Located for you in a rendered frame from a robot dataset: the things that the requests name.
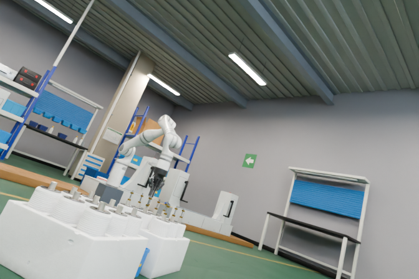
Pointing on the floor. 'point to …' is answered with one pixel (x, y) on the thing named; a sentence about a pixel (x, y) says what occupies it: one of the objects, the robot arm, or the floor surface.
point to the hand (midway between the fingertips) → (151, 193)
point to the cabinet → (91, 161)
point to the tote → (94, 174)
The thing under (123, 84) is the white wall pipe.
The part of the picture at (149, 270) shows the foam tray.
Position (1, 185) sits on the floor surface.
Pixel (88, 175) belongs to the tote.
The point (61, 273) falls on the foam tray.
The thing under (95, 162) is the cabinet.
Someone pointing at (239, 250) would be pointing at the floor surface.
